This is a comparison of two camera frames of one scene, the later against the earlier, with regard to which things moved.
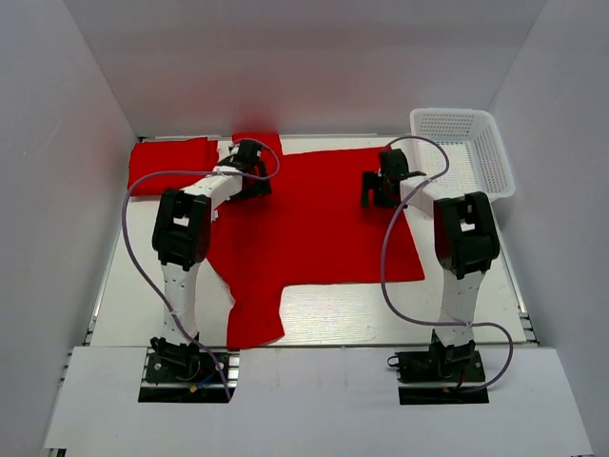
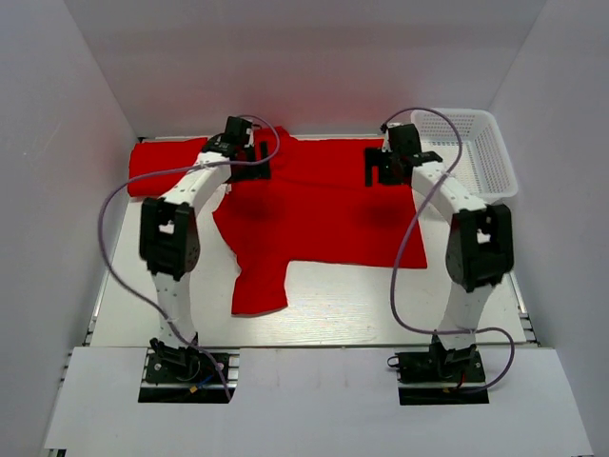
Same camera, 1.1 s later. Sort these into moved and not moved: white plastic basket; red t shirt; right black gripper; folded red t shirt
Moved: red t shirt; right black gripper
Not moved: white plastic basket; folded red t shirt
